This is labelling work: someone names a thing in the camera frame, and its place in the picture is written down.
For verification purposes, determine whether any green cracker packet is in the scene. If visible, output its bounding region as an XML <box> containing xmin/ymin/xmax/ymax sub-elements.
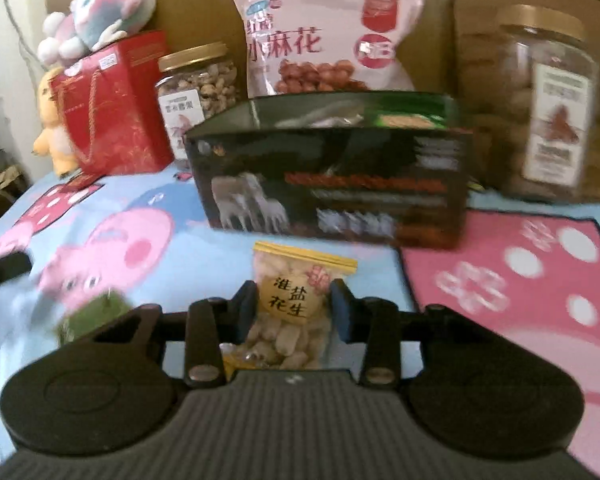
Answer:
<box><xmin>375</xmin><ymin>111</ymin><xmax>451</xmax><ymax>130</ymax></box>

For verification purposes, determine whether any cartoon pig printed blanket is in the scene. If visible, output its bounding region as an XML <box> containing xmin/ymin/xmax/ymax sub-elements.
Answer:
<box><xmin>0</xmin><ymin>162</ymin><xmax>600</xmax><ymax>480</ymax></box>

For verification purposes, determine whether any gold-lid nut jar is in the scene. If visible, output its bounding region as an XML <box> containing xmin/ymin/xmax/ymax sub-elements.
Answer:
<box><xmin>154</xmin><ymin>41</ymin><xmax>242</xmax><ymax>172</ymax></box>

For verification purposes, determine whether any pink snack bag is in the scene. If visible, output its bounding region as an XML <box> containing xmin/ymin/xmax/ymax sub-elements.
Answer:
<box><xmin>230</xmin><ymin>0</ymin><xmax>427</xmax><ymax>100</ymax></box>

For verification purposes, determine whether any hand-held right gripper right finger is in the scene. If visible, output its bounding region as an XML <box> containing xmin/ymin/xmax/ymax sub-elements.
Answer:
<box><xmin>329</xmin><ymin>279</ymin><xmax>497</xmax><ymax>387</ymax></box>

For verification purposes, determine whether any yellow-edged peanut packet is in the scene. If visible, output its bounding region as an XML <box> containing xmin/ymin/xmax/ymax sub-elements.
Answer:
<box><xmin>222</xmin><ymin>241</ymin><xmax>359</xmax><ymax>372</ymax></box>

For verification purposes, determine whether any yellow plush toy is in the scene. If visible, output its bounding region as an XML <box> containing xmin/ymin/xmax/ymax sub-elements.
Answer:
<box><xmin>32</xmin><ymin>67</ymin><xmax>81</xmax><ymax>178</ymax></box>

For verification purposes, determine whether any dark green snack packet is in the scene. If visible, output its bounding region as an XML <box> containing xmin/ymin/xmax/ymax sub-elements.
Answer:
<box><xmin>54</xmin><ymin>290</ymin><xmax>137</xmax><ymax>348</ymax></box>

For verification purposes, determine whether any clear jar with white label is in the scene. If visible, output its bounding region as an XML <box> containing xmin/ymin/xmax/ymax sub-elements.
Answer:
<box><xmin>494</xmin><ymin>4</ymin><xmax>600</xmax><ymax>202</ymax></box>

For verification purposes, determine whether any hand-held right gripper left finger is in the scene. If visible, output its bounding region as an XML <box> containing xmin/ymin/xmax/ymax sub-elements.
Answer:
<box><xmin>95</xmin><ymin>279</ymin><xmax>259</xmax><ymax>387</ymax></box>

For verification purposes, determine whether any pink and white plush toy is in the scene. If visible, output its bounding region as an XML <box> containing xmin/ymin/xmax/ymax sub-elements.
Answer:
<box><xmin>36</xmin><ymin>0</ymin><xmax>157</xmax><ymax>67</ymax></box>

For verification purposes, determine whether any red gift box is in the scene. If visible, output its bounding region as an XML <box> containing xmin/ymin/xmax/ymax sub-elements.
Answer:
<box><xmin>51</xmin><ymin>29</ymin><xmax>177</xmax><ymax>177</ymax></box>

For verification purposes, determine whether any dark cardboard box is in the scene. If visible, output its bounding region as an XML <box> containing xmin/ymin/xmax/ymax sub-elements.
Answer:
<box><xmin>184</xmin><ymin>90</ymin><xmax>475</xmax><ymax>252</ymax></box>

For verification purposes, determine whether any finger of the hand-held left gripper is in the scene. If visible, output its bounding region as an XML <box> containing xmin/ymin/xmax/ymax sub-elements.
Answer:
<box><xmin>0</xmin><ymin>252</ymin><xmax>34</xmax><ymax>296</ymax></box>

